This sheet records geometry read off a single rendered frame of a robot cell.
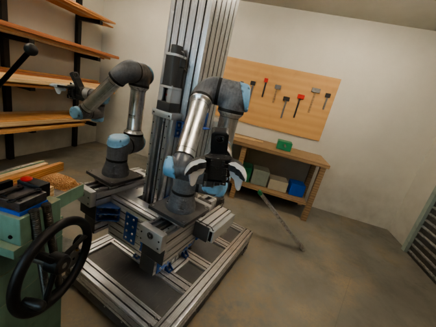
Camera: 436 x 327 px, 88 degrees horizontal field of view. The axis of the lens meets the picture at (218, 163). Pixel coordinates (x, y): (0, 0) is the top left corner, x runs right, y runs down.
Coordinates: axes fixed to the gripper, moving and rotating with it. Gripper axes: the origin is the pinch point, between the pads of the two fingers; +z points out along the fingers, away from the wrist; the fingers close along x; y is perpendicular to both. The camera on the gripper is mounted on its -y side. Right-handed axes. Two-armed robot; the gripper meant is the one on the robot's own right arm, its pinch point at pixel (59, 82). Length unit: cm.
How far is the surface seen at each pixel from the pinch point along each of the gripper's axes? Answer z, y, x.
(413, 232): -344, 120, 172
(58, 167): -50, 25, -49
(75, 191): -66, 28, -56
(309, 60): -161, -53, 254
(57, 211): -78, 22, -74
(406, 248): -345, 142, 168
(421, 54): -291, -84, 259
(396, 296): -290, 134, 68
